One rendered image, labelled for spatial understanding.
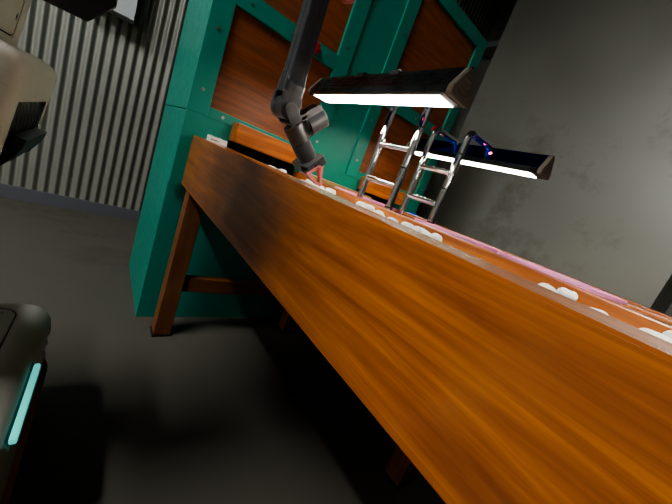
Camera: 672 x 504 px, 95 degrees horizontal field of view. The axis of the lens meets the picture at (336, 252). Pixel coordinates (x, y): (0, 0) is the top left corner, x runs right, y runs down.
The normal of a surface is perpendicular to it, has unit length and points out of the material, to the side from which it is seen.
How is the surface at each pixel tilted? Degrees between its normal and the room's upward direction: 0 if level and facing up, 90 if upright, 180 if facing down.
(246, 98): 90
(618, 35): 90
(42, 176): 90
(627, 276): 90
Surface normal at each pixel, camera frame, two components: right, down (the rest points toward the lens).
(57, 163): 0.52, 0.37
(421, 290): -0.76, -0.14
